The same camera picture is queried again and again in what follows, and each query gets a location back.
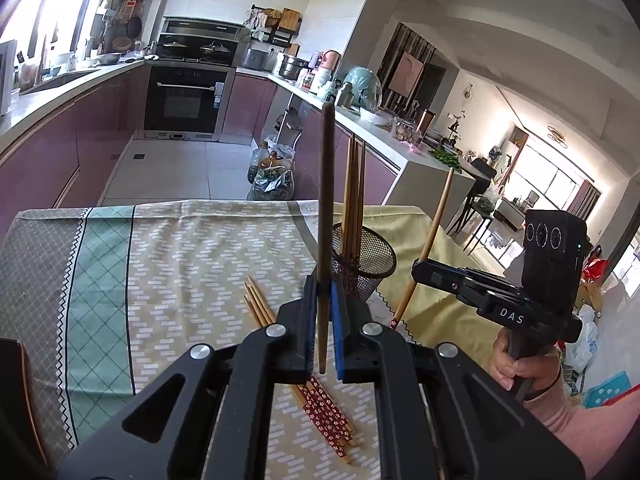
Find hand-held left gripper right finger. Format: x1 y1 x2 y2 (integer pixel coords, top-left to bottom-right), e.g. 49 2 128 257
330 280 586 480

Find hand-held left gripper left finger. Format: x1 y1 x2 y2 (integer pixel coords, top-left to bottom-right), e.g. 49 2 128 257
57 275 321 480

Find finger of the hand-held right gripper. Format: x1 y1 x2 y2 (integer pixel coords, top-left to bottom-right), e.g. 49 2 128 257
411 257 501 307
462 266 524 288

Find black mesh utensil holder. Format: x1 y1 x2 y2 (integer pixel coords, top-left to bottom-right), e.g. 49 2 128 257
327 224 397 303

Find bunch of bamboo chopsticks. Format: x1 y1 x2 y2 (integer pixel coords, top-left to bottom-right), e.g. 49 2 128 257
242 275 358 465

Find dark brown plain chopstick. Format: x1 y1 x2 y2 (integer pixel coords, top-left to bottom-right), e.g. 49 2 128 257
315 102 337 375

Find person's right forearm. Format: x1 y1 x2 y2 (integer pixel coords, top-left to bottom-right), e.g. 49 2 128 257
520 385 636 480

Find person's right hand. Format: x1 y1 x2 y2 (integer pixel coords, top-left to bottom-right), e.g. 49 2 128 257
488 332 562 403

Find pale yellow cloth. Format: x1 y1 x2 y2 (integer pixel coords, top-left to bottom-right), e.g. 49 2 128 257
305 200 506 361

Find white plastic bag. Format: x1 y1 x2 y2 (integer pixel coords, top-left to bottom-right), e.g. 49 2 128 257
565 305 598 371

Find red plastic bag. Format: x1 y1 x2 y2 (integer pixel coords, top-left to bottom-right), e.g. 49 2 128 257
582 257 608 281

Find dining table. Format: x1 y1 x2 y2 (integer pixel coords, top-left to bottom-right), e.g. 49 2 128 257
440 145 496 186

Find dark dining chair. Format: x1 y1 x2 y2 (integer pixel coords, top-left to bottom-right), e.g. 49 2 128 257
447 157 498 253

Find living room window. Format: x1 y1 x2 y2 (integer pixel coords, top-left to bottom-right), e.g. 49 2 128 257
515 157 601 216

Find pink peninsula base cabinets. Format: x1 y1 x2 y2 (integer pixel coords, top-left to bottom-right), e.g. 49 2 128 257
220 67 476 231

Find green leafy vegetables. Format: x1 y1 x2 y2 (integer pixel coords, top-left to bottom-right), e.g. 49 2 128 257
429 147 463 171

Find clear plastic food box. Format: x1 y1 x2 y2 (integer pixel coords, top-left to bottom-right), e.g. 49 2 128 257
391 117 423 145

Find plastic bags with bottles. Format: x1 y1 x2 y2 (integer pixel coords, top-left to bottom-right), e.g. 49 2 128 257
248 145 296 202

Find beige and teal patterned tablecloth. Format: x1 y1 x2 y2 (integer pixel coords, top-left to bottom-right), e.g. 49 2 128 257
0 199 431 480

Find white bowl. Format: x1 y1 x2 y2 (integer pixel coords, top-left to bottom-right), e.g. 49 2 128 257
360 108 393 127

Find plastic oil bottle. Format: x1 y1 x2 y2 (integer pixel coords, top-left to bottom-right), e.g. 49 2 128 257
247 141 273 186

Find teal plastic bag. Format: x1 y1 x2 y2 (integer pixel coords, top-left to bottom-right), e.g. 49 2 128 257
342 66 383 111

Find pink kettle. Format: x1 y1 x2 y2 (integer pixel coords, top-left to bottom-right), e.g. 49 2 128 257
320 50 342 78

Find steel stockpot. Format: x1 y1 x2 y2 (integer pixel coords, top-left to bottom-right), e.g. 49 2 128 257
277 54 310 81

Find black built-in oven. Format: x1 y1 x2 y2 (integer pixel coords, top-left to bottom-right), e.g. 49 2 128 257
144 62 236 141

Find silver rice cooker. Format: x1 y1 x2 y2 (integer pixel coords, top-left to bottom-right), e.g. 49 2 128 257
242 42 271 70

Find wooden cutting board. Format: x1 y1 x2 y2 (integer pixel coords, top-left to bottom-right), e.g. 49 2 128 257
277 7 302 33

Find pink base cabinets with sink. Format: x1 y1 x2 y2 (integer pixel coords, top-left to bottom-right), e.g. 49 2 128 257
0 60 153 241

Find dark wooden chair back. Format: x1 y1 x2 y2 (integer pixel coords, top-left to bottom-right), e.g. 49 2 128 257
0 337 48 471

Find black range hood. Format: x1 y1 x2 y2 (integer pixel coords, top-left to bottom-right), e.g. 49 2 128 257
161 16 246 41

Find steel kitchen sink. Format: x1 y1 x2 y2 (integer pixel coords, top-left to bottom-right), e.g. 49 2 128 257
22 70 93 95

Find steel faucet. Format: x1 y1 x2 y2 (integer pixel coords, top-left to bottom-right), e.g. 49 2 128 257
37 32 51 78

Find white countertop oven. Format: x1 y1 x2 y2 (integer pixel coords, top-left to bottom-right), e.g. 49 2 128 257
0 40 18 117

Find kitchen window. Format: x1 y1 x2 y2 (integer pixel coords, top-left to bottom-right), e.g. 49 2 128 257
0 0 116 61

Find pink wall painting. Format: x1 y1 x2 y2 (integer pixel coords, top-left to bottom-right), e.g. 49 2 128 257
390 52 418 96

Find black wall shelf rack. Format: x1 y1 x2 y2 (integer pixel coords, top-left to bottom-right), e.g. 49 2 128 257
245 5 303 48

